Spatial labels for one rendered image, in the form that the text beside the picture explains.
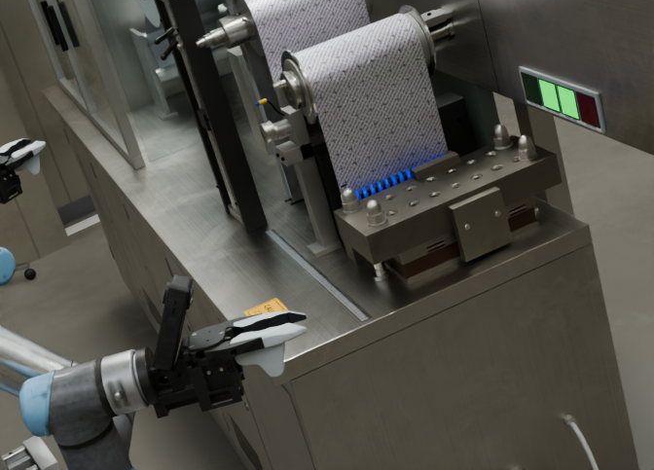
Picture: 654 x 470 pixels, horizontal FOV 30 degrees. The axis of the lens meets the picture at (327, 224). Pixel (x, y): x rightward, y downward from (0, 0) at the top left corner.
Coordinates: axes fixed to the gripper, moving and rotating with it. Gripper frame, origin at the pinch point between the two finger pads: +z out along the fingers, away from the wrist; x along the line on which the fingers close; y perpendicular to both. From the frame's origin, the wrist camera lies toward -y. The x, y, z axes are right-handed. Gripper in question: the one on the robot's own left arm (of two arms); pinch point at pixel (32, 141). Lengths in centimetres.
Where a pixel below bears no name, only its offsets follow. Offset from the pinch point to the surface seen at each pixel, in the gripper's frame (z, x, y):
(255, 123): 64, 5, 25
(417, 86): 34, 74, -5
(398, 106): 30, 72, -2
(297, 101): 16, 59, -8
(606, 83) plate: 18, 120, -17
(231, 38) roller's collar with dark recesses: 28.1, 34.9, -14.4
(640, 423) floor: 89, 93, 112
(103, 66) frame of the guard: 54, -34, 9
